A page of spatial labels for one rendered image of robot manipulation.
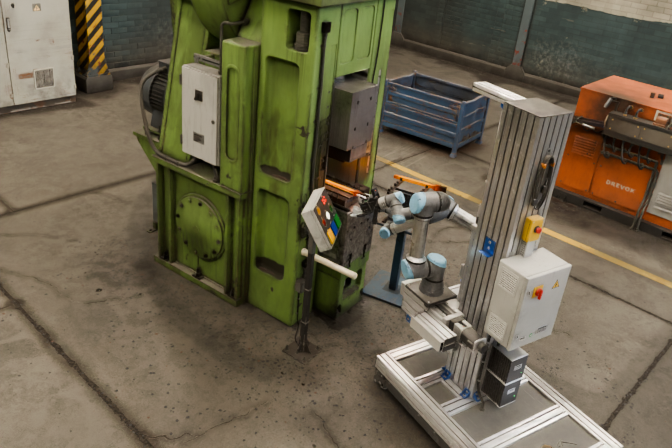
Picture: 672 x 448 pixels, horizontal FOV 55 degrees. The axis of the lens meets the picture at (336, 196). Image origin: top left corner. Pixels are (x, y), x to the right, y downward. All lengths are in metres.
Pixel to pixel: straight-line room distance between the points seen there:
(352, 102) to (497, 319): 1.60
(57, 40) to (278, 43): 5.16
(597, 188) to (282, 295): 4.00
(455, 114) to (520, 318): 4.74
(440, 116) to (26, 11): 5.09
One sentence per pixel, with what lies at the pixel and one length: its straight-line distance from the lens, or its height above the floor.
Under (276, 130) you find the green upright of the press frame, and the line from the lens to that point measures 4.32.
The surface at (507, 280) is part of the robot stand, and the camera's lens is 3.57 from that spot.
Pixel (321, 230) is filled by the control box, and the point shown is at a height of 1.07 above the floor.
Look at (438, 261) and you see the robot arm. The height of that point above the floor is 1.05.
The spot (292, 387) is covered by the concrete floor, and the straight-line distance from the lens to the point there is 4.36.
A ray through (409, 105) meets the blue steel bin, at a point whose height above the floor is 0.47.
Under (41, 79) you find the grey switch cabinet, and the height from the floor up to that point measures 0.38.
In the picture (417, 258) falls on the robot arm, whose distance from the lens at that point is 3.72.
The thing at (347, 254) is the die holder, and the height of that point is 0.57.
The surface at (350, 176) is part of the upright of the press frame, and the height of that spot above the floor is 0.99.
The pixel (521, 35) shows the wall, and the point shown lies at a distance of 12.11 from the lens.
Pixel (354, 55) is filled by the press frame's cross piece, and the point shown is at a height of 1.95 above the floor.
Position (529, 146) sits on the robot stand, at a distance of 3.35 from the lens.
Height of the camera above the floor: 2.97
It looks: 26 degrees down
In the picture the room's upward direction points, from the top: 6 degrees clockwise
